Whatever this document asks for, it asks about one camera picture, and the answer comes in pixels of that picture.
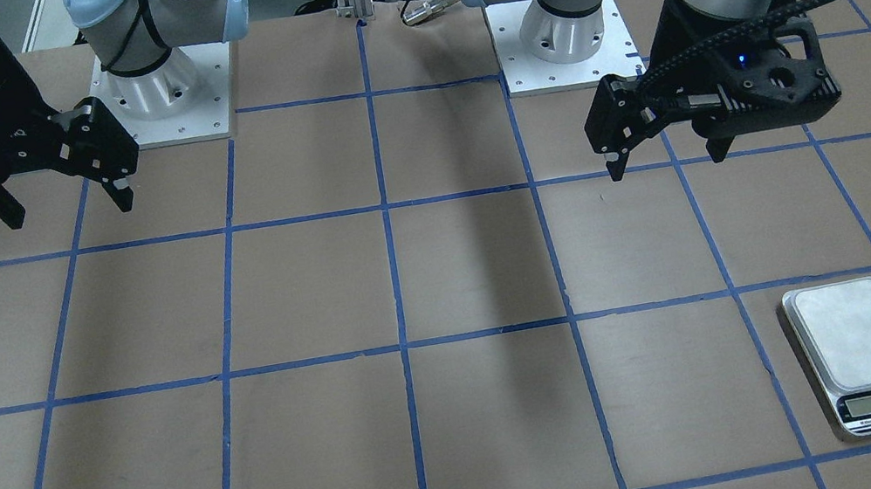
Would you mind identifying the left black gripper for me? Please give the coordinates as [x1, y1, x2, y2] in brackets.
[583, 0, 842, 183]

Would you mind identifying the silver digital kitchen scale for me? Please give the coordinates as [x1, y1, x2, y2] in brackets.
[780, 276, 871, 440]

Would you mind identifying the silver cylindrical connector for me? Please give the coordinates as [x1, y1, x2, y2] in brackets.
[401, 0, 460, 27]

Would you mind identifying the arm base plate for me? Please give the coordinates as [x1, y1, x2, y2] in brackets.
[90, 43, 235, 151]
[484, 0, 645, 97]

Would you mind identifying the black braided cable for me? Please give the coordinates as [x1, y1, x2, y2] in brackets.
[622, 0, 871, 124]

